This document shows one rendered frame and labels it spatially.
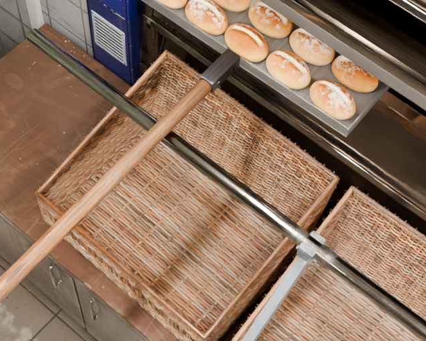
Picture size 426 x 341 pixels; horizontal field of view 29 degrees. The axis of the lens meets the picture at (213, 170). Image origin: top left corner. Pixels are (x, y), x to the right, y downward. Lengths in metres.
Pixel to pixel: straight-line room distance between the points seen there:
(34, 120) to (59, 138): 0.09
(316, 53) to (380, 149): 0.29
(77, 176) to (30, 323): 0.70
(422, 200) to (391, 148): 0.13
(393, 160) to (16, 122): 1.06
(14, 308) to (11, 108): 0.69
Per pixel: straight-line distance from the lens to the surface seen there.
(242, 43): 1.66
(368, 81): 1.65
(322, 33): 1.45
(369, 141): 1.84
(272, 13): 1.70
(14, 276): 1.44
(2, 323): 2.72
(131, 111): 1.62
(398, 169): 1.84
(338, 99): 1.60
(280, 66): 1.63
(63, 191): 2.14
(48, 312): 2.71
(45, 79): 2.41
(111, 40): 2.29
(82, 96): 2.37
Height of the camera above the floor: 2.52
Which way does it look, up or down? 60 degrees down
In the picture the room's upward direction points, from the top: 5 degrees clockwise
